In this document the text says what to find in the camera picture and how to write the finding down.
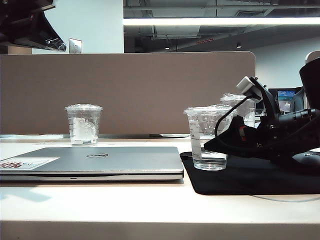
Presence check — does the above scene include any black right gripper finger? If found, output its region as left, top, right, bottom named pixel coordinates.
left=228, top=115, right=251, bottom=140
left=203, top=129, right=272, bottom=162

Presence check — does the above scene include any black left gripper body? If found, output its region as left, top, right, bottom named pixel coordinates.
left=0, top=0, right=56, bottom=43

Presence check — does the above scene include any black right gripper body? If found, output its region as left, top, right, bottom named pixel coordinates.
left=249, top=108, right=312, bottom=163

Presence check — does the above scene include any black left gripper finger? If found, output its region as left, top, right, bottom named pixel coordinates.
left=9, top=15, right=68, bottom=53

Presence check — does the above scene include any clear lidded plastic cup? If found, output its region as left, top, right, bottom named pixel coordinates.
left=219, top=93, right=256, bottom=129
left=183, top=104, right=235, bottom=171
left=64, top=103, right=104, bottom=147

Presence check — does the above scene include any silver Dell laptop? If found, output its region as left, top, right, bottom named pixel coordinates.
left=0, top=146, right=185, bottom=181

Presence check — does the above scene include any black mouse pad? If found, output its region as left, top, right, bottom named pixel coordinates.
left=179, top=151, right=320, bottom=196

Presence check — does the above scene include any monitor with blue wallpaper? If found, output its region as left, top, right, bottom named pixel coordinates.
left=268, top=87, right=297, bottom=116

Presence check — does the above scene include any grey jacket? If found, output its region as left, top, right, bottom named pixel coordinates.
left=289, top=86, right=305, bottom=116

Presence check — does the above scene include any black computer mouse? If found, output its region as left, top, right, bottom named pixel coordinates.
left=291, top=149, right=320, bottom=176

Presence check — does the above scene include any brown desk partition panel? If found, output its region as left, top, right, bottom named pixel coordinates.
left=0, top=51, right=257, bottom=136

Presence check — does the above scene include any long ceiling light strip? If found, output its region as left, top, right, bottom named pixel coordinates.
left=123, top=16, right=320, bottom=26

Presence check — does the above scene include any white red-lettered sticker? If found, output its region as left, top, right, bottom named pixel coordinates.
left=0, top=157, right=61, bottom=170

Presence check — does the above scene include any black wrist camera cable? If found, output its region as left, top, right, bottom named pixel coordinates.
left=214, top=96, right=256, bottom=151

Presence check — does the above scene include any metal wall switch plate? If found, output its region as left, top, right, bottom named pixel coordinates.
left=68, top=37, right=83, bottom=54

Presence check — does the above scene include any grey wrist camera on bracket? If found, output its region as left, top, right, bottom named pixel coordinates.
left=236, top=76, right=282, bottom=117

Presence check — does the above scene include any silver partition base rail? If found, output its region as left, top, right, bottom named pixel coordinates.
left=0, top=133, right=191, bottom=140

